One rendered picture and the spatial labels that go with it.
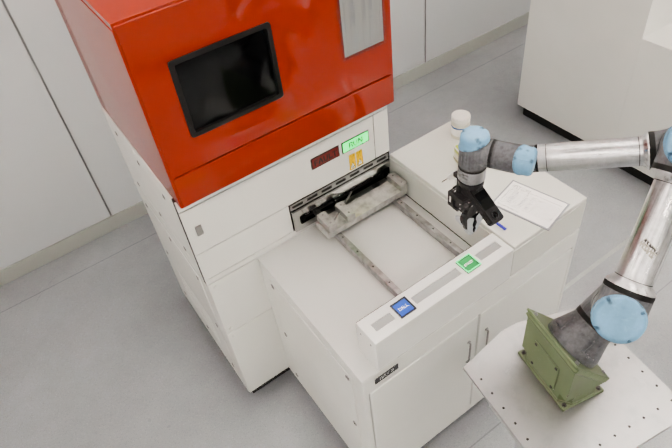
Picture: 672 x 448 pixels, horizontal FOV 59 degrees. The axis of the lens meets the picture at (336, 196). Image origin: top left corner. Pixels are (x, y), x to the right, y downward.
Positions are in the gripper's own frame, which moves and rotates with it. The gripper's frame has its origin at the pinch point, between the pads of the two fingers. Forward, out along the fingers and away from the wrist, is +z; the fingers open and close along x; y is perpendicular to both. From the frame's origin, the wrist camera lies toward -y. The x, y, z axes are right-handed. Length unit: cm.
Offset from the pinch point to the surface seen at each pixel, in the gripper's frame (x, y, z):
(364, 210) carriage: 6, 47, 23
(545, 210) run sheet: -34.6, 0.8, 13.9
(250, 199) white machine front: 43, 58, 2
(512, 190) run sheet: -33.8, 14.3, 13.9
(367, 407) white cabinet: 45, -4, 45
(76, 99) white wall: 66, 207, 25
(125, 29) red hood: 63, 53, -69
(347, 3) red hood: 1, 53, -53
